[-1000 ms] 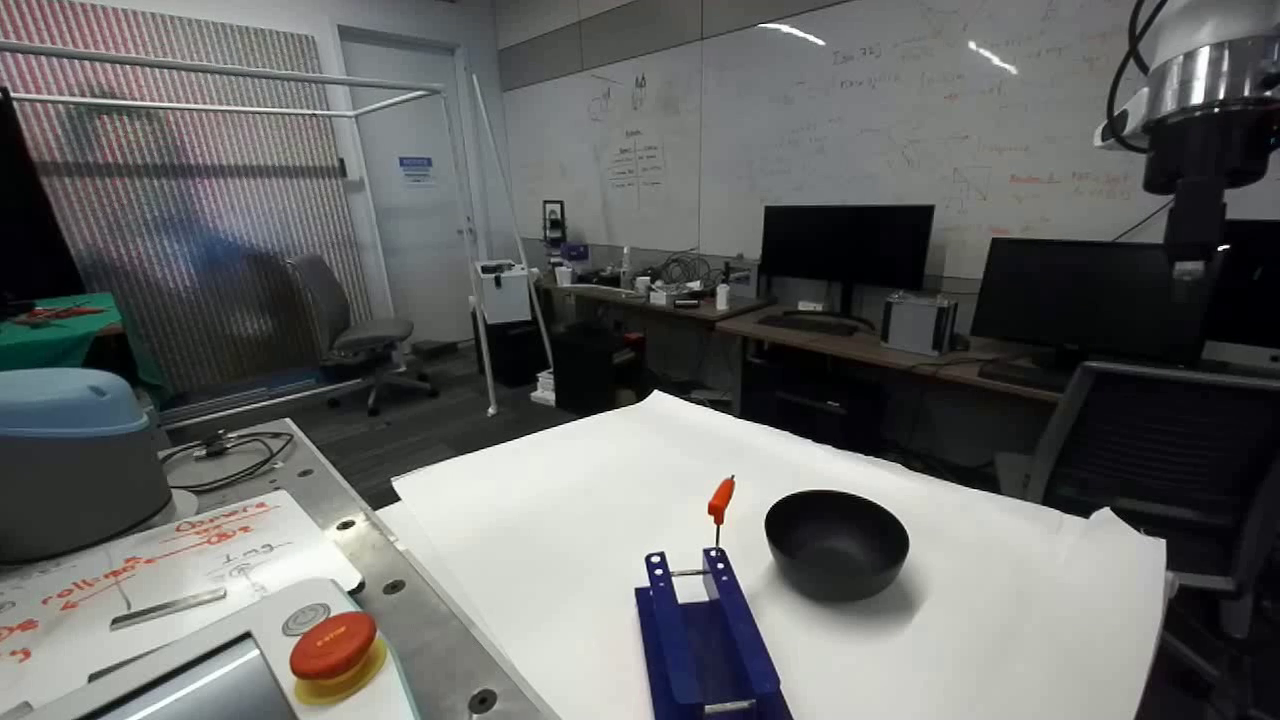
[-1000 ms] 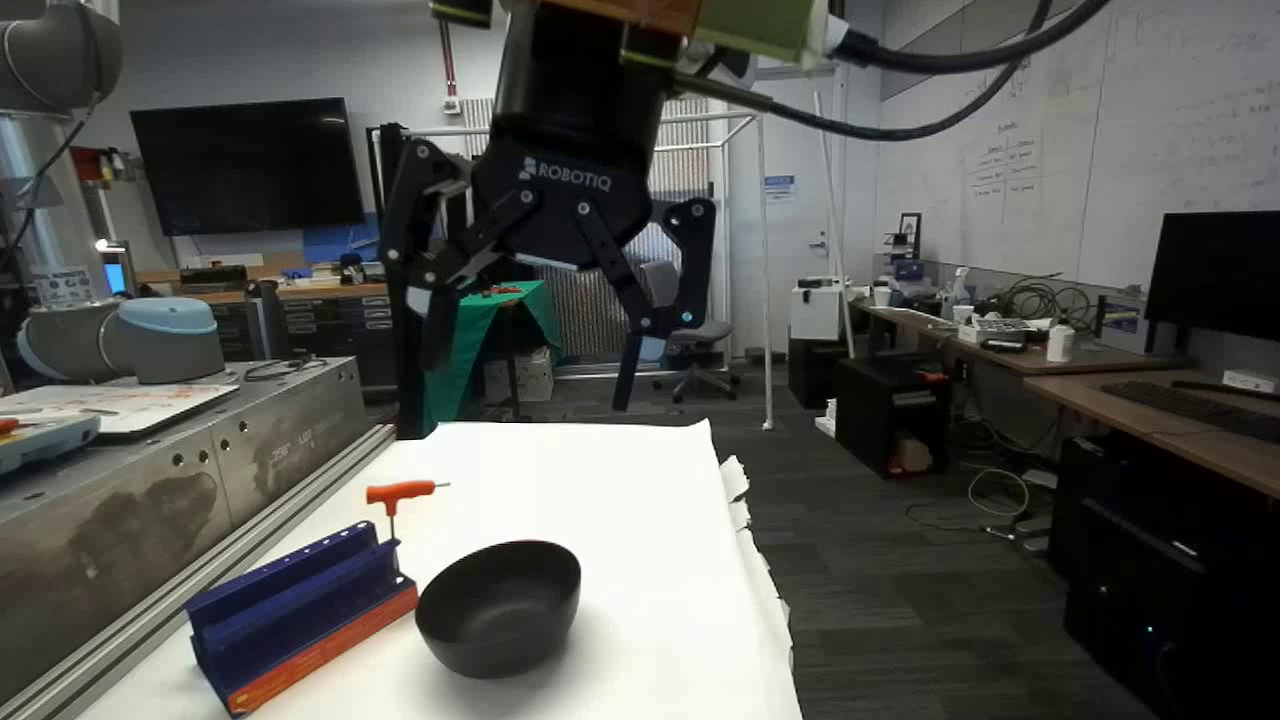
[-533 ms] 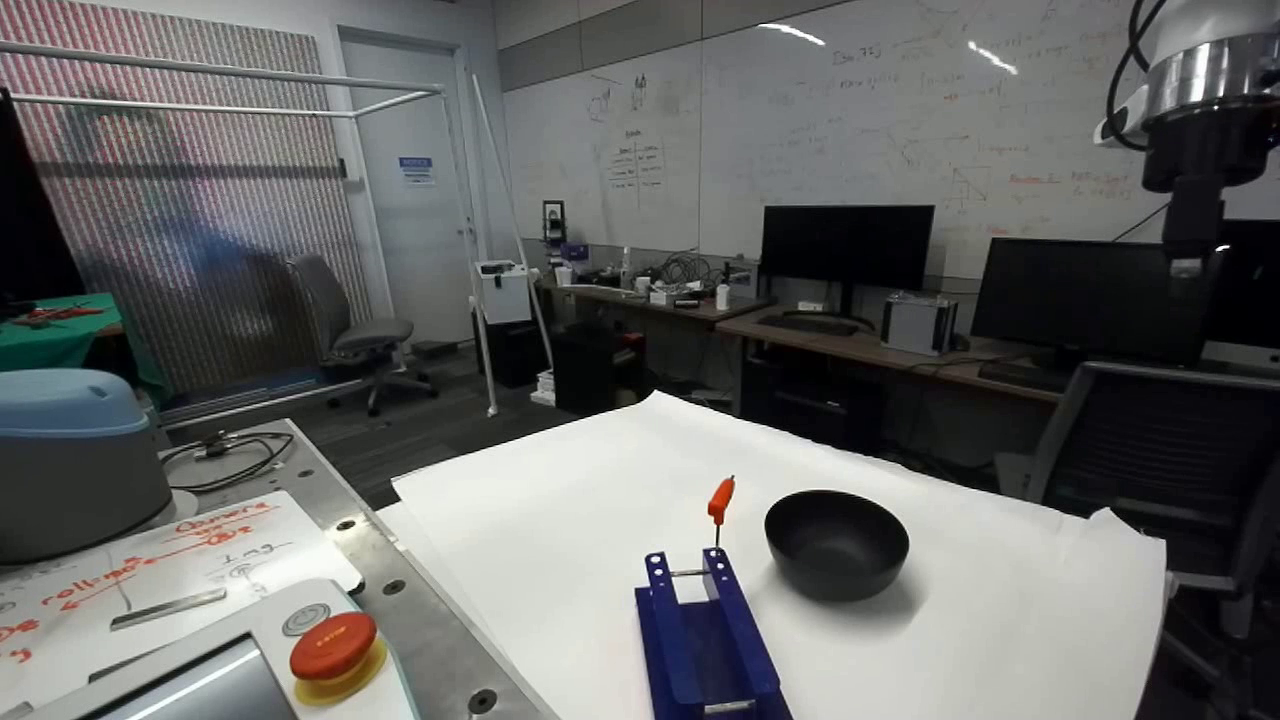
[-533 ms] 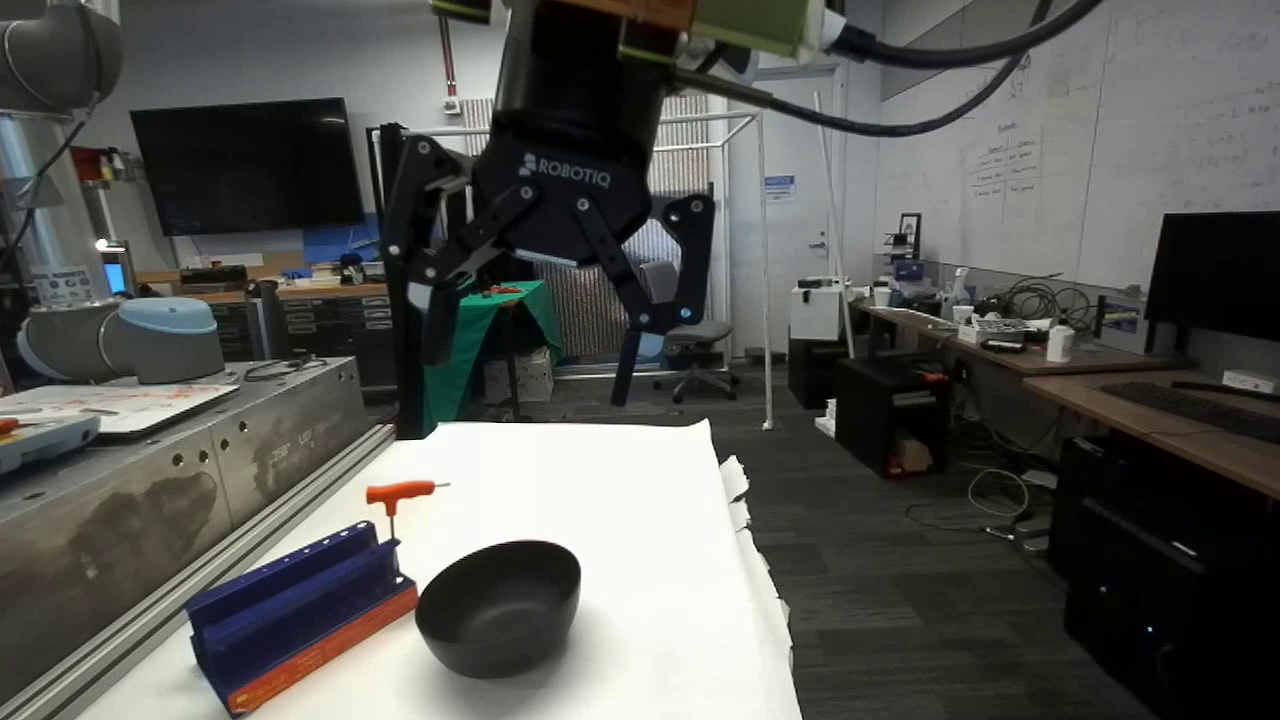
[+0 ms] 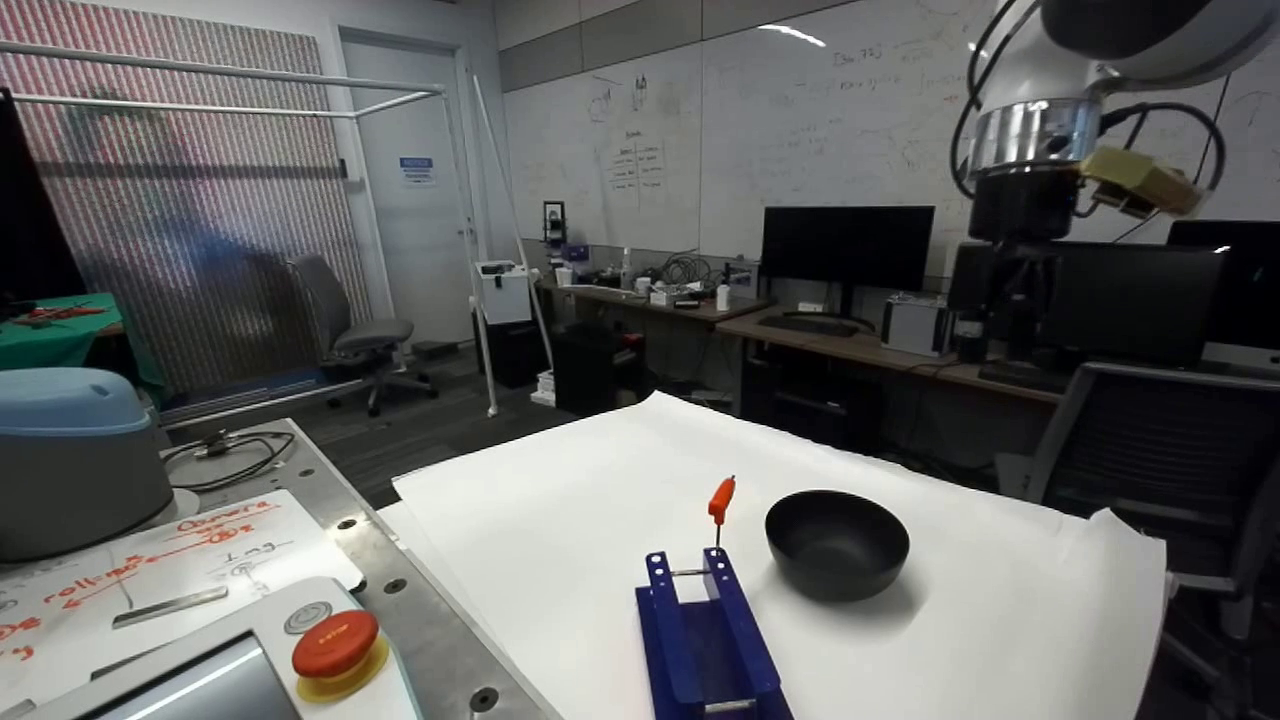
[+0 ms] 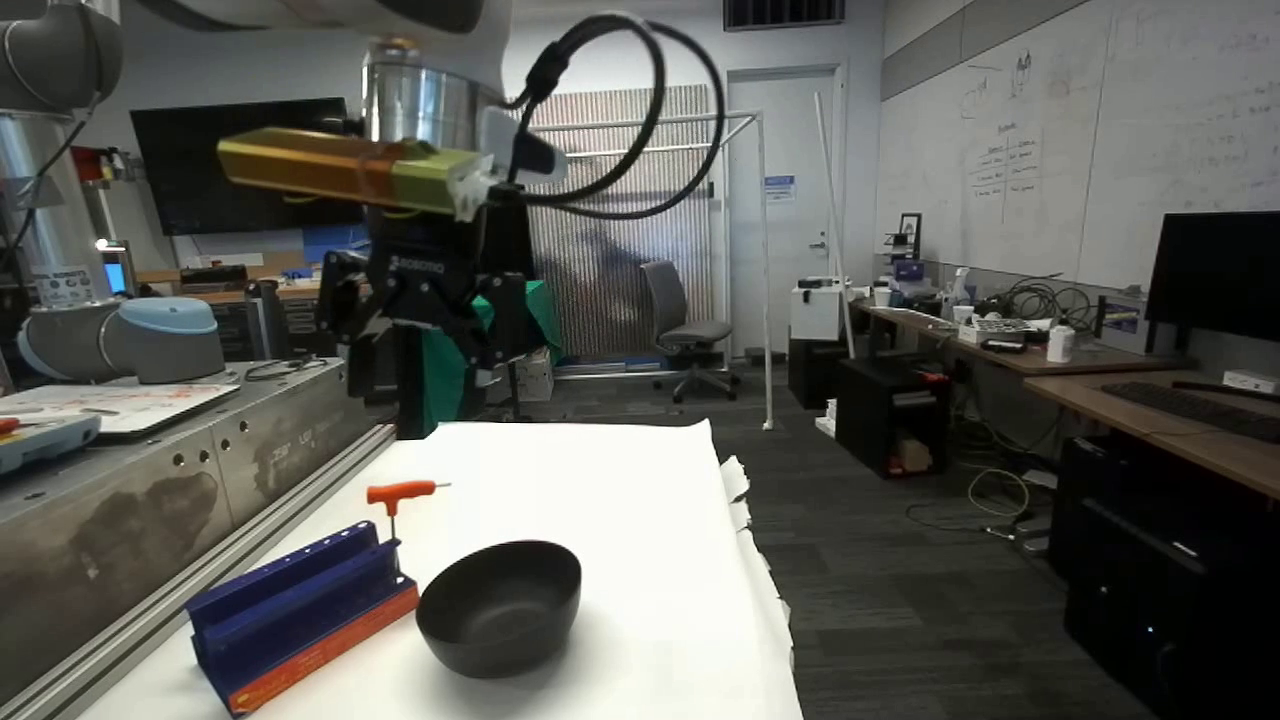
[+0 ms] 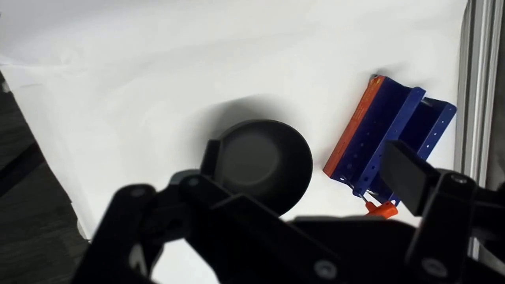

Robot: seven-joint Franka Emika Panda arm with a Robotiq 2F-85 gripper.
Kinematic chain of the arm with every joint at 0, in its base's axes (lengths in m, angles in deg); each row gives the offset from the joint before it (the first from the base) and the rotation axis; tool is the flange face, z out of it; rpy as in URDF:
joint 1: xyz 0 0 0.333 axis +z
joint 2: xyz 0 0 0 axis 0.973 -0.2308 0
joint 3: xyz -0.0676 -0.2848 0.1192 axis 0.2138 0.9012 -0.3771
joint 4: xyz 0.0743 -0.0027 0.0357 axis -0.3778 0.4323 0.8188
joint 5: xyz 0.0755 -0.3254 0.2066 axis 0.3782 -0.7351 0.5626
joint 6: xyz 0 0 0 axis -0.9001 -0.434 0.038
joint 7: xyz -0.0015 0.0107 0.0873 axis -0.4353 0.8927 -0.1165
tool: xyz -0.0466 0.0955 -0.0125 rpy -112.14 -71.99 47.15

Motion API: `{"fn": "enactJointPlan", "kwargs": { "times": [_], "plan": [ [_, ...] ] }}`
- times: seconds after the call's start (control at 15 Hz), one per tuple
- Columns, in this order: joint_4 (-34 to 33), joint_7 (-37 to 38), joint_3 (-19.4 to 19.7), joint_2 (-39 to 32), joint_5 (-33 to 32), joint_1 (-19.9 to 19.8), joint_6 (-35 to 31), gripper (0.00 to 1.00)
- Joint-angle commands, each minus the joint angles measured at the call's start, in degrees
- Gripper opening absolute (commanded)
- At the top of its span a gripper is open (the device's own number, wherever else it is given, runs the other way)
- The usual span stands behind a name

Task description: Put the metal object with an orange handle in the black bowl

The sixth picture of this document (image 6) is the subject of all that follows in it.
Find black wall screen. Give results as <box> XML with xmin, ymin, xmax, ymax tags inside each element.
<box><xmin>128</xmin><ymin>91</ymin><xmax>372</xmax><ymax>239</ymax></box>

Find long wooden desk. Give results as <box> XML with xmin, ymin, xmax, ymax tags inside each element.
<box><xmin>853</xmin><ymin>301</ymin><xmax>1280</xmax><ymax>502</ymax></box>

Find wall whiteboard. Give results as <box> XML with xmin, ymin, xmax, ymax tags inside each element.
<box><xmin>871</xmin><ymin>0</ymin><xmax>1280</xmax><ymax>292</ymax></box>

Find white table cloth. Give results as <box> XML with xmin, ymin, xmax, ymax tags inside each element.
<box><xmin>76</xmin><ymin>414</ymin><xmax>808</xmax><ymax>720</ymax></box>

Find small desk device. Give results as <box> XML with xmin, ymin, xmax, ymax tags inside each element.
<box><xmin>877</xmin><ymin>206</ymin><xmax>941</xmax><ymax>308</ymax></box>

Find large black cabinet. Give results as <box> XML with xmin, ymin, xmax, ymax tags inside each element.
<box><xmin>1051</xmin><ymin>430</ymin><xmax>1280</xmax><ymax>720</ymax></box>

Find ceiling air vent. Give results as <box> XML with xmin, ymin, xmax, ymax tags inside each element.
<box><xmin>720</xmin><ymin>0</ymin><xmax>853</xmax><ymax>32</ymax></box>

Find blue gray tray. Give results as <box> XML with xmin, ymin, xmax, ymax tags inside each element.
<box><xmin>0</xmin><ymin>412</ymin><xmax>106</xmax><ymax>480</ymax></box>

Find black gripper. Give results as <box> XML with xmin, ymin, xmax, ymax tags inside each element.
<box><xmin>343</xmin><ymin>182</ymin><xmax>568</xmax><ymax>436</ymax></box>

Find white flat board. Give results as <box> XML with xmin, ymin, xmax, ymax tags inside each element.
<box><xmin>0</xmin><ymin>374</ymin><xmax>243</xmax><ymax>441</ymax></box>

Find black desk monitor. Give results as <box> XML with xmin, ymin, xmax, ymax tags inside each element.
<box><xmin>1141</xmin><ymin>206</ymin><xmax>1280</xmax><ymax>355</ymax></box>

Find metal machine base with rail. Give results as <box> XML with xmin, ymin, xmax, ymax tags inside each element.
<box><xmin>0</xmin><ymin>355</ymin><xmax>406</xmax><ymax>720</ymax></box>

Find white door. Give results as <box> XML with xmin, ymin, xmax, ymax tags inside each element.
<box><xmin>724</xmin><ymin>65</ymin><xmax>853</xmax><ymax>355</ymax></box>

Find white box appliance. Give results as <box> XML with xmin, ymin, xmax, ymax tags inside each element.
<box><xmin>787</xmin><ymin>270</ymin><xmax>853</xmax><ymax>348</ymax></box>

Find clear spray bottle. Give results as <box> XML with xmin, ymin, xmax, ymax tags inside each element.
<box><xmin>950</xmin><ymin>263</ymin><xmax>980</xmax><ymax>326</ymax></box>

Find blue tool holder orange base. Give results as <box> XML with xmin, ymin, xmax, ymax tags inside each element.
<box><xmin>186</xmin><ymin>515</ymin><xmax>423</xmax><ymax>720</ymax></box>

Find tangled cables on desk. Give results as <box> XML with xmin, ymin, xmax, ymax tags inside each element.
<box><xmin>995</xmin><ymin>274</ymin><xmax>1104</xmax><ymax>333</ymax></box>

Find black bowl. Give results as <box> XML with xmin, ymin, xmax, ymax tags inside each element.
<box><xmin>414</xmin><ymin>536</ymin><xmax>589</xmax><ymax>684</ymax></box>

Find metal tool with orange handle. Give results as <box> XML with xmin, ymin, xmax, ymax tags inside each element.
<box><xmin>366</xmin><ymin>475</ymin><xmax>456</xmax><ymax>551</ymax></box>

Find black cabinet under desk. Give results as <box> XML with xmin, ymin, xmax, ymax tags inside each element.
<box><xmin>837</xmin><ymin>355</ymin><xmax>957</xmax><ymax>480</ymax></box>

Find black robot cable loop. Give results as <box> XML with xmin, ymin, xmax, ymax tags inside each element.
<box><xmin>502</xmin><ymin>11</ymin><xmax>732</xmax><ymax>223</ymax></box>

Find cable coil on floor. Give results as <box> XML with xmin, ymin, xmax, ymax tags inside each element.
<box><xmin>961</xmin><ymin>465</ymin><xmax>1059</xmax><ymax>544</ymax></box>

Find yellow green wrist camera box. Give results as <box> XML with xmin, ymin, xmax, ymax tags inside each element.
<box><xmin>212</xmin><ymin>122</ymin><xmax>493</xmax><ymax>223</ymax></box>

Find gray office chair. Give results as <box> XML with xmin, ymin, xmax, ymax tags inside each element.
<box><xmin>635</xmin><ymin>255</ymin><xmax>745</xmax><ymax>406</ymax></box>

